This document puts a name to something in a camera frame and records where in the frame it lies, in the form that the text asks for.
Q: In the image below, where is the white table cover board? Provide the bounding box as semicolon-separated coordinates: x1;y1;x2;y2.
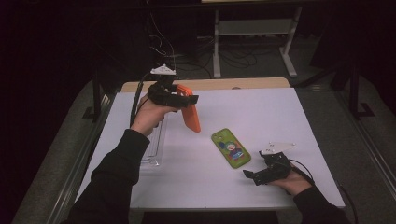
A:
75;87;346;210

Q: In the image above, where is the black metal stand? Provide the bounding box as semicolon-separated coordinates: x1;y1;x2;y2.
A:
81;70;105;123
347;62;376;121

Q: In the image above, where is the white metal table frame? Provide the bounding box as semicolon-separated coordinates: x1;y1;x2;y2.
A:
212;7;304;78

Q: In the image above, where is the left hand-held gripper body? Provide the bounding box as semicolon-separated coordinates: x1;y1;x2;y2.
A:
148;63;188;108

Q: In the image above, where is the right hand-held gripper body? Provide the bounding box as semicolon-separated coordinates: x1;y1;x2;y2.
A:
253;142;297;187

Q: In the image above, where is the person's left hand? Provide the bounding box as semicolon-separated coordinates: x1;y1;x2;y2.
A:
130;94;179;137

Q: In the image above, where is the aluminium rail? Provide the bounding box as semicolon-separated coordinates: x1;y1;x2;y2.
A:
46;92;117;224
335;92;396;194

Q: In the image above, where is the green cartoon phone case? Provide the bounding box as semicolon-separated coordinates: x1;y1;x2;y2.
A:
210;127;252;170

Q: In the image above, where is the orange phone case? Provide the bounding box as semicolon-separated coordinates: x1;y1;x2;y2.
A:
175;84;202;134

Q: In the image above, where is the clear plastic rack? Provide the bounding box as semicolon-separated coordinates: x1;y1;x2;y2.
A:
139;110;169;168

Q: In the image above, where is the thin black cable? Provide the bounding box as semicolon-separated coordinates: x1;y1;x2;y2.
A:
337;184;360;224

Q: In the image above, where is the person's right hand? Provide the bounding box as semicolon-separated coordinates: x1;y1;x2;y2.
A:
269;171;313;197

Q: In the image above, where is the wooden table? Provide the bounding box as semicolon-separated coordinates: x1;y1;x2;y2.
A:
120;77;291;93

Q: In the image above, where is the right hand-held gripper black cable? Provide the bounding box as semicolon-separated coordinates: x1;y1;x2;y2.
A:
288;158;316;187

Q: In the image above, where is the tangle of floor cables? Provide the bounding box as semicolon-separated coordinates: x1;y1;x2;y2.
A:
145;12;281;80

